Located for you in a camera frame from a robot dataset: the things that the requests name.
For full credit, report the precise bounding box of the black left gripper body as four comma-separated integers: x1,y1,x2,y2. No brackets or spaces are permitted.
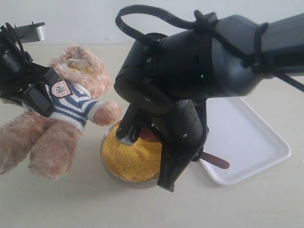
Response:
0,63,48,104

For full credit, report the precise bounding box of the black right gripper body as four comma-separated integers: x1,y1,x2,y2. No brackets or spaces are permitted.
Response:
149,99,208,164

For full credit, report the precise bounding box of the pink teddy bear striped shirt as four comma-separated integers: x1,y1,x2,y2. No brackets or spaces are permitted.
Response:
0,44,122,181

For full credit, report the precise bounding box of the dark red wooden spoon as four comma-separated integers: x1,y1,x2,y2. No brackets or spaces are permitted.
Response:
139,128,230,169

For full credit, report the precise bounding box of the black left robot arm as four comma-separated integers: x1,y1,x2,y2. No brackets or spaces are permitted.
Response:
0,37,59,117

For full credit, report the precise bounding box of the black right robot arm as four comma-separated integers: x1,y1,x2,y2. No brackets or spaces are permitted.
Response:
114,11,304,191

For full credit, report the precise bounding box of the yellow millet grain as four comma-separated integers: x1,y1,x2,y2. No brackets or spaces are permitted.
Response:
101,124,163,183

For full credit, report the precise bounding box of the white rectangular plastic tray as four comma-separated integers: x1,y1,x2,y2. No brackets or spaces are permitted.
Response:
200,97,291,185

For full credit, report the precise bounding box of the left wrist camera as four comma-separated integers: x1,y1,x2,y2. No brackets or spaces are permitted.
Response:
13,21,46,44

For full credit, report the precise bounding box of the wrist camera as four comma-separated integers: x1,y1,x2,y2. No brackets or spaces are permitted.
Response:
116,104,142,146
13,21,46,44

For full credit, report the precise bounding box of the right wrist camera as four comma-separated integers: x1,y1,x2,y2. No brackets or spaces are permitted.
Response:
116,104,142,146

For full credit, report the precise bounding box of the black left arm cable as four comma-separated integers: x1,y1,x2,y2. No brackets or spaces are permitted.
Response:
0,22,33,72

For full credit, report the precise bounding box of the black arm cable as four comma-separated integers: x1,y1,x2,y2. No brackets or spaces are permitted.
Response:
0,22,33,72
115,4,304,93

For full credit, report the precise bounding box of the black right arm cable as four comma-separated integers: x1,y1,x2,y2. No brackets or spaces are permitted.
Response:
115,4,304,93

